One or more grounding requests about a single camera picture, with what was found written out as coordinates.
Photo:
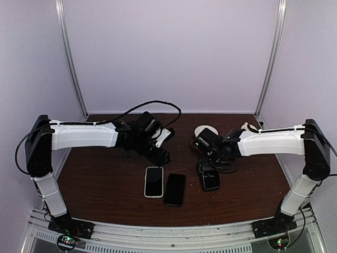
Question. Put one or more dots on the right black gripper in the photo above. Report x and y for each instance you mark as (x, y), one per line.
(204, 165)

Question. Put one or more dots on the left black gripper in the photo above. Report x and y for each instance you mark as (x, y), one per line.
(158, 159)

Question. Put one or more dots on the clear white phone case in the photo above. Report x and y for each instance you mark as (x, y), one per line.
(154, 182)

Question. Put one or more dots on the white-edged black phone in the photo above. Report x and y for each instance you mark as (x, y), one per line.
(154, 182)

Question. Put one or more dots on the black phone edge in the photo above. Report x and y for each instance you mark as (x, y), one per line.
(211, 180)

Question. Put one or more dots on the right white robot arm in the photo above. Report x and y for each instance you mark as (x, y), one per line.
(305, 139)

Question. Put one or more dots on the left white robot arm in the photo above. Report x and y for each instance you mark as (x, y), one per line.
(51, 135)

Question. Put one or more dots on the red floral saucer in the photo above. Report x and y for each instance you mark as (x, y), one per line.
(193, 145)

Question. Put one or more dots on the white ceramic bowl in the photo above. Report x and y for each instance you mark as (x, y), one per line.
(200, 128)

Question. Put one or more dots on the cream ceramic mug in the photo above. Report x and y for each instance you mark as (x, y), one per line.
(248, 127)

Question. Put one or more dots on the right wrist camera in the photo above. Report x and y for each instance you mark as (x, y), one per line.
(208, 141)

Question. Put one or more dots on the right aluminium frame post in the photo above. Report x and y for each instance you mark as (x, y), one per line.
(276, 42)

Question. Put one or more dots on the aluminium frame post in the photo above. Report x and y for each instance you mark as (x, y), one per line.
(59, 4)
(276, 42)

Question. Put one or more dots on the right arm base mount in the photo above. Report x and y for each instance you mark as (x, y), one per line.
(275, 230)

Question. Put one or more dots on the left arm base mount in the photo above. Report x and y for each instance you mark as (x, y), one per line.
(69, 239)

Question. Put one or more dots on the left aluminium frame post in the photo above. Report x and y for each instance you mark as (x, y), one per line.
(59, 4)

